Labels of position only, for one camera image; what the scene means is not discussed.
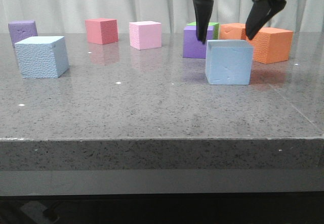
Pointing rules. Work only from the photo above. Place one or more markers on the green foam cube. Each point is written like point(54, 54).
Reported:
point(215, 29)

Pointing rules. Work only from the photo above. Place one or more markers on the orange textured foam cube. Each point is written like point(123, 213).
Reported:
point(271, 45)

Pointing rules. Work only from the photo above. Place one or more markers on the textured light blue foam cube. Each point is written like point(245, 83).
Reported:
point(42, 56)

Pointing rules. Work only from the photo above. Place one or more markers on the red foam cube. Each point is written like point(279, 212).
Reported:
point(101, 30)

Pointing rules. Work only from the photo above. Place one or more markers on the purple dented foam cube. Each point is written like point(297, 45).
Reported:
point(20, 30)

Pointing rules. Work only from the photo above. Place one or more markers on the smooth light blue foam cube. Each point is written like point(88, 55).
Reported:
point(228, 62)

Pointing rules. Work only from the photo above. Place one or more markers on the orange dented foam cube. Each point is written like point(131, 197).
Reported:
point(233, 31)

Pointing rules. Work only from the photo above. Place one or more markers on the pink foam cube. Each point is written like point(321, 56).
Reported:
point(145, 34)

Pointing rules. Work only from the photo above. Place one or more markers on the purple smooth foam cube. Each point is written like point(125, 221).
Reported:
point(192, 48)

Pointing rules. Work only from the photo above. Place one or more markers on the grey curtain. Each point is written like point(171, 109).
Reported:
point(68, 16)

